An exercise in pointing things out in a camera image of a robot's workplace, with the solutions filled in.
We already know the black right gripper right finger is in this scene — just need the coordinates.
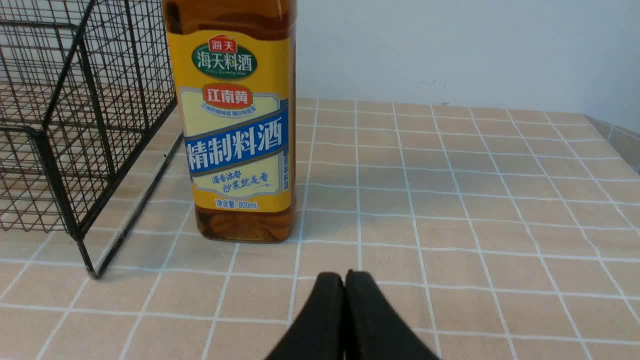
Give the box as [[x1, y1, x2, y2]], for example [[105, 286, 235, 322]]
[[345, 269, 439, 360]]

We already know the amber cooking wine bottle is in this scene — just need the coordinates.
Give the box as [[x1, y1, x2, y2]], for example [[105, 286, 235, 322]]
[[162, 0, 298, 244]]

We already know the black wire mesh shelf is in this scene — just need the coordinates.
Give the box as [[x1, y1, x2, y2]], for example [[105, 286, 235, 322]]
[[0, 0, 183, 280]]

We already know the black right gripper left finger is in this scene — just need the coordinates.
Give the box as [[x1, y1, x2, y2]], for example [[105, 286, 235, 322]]
[[266, 272, 345, 360]]

